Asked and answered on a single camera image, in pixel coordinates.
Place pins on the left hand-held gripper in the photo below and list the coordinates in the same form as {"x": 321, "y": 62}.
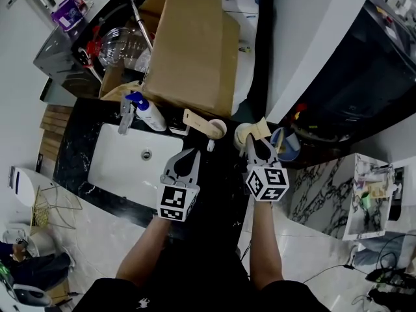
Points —
{"x": 175, "y": 200}

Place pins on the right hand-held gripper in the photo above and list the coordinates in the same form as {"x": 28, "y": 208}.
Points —
{"x": 269, "y": 180}

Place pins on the blue and white mug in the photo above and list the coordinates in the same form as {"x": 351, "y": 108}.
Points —
{"x": 222, "y": 127}

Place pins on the person's left forearm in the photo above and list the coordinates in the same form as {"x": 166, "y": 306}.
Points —
{"x": 146, "y": 252}

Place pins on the person's right forearm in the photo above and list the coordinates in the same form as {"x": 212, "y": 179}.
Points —
{"x": 265, "y": 245}

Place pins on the blue bowl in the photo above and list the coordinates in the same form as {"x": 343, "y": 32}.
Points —
{"x": 289, "y": 154}

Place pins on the small white box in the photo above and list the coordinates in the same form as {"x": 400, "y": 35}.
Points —
{"x": 178, "y": 127}

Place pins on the white sink basin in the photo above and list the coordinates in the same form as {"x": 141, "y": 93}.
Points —
{"x": 123, "y": 161}

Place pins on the marble pattern box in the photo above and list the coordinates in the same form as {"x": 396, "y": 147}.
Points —
{"x": 312, "y": 193}

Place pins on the white pump bottle blue cap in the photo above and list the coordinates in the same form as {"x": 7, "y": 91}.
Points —
{"x": 151, "y": 115}

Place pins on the chrome faucet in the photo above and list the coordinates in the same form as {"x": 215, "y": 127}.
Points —
{"x": 126, "y": 119}

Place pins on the person's black clothing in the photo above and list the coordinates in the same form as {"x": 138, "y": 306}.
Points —
{"x": 201, "y": 288}

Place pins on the brown cardboard box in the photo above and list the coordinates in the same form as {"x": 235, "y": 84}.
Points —
{"x": 191, "y": 44}

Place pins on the wooden steps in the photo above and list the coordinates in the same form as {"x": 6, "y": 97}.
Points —
{"x": 53, "y": 132}

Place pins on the clear plastic jug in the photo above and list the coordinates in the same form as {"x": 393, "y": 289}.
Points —
{"x": 120, "y": 47}

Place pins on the red spray trigger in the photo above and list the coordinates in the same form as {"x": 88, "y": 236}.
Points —
{"x": 94, "y": 47}

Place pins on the white rounded bin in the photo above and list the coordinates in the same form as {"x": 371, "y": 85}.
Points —
{"x": 29, "y": 187}

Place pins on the silver metal tube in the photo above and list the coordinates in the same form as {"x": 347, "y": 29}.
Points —
{"x": 140, "y": 21}

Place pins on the dark grey drawer unit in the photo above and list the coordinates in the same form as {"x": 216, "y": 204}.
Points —
{"x": 55, "y": 57}

